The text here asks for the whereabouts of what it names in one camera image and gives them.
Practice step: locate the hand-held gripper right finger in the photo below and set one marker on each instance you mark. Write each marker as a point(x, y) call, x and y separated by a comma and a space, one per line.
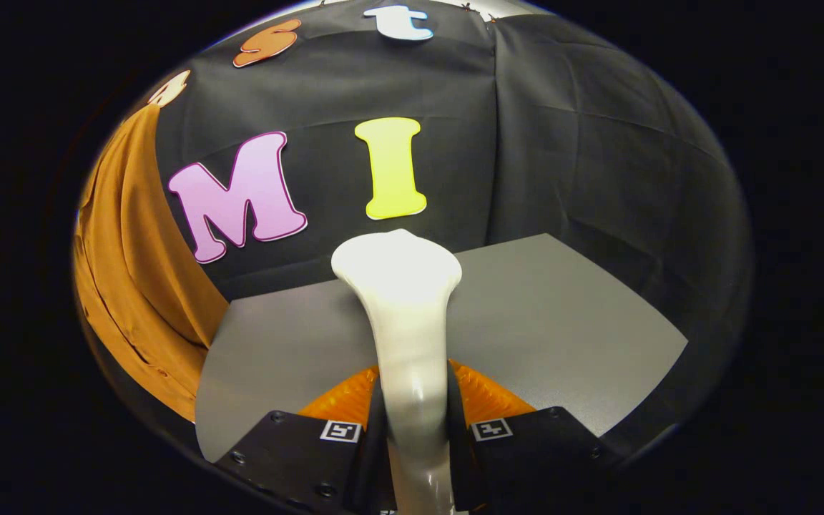
point(458, 458)

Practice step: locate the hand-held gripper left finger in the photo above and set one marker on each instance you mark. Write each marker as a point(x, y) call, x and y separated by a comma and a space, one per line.
point(375, 458)

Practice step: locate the white garment steamer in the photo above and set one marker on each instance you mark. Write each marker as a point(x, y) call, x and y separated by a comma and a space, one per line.
point(405, 286)

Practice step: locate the orange-brown button shirt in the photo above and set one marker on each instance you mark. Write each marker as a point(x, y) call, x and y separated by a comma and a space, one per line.
point(140, 272)

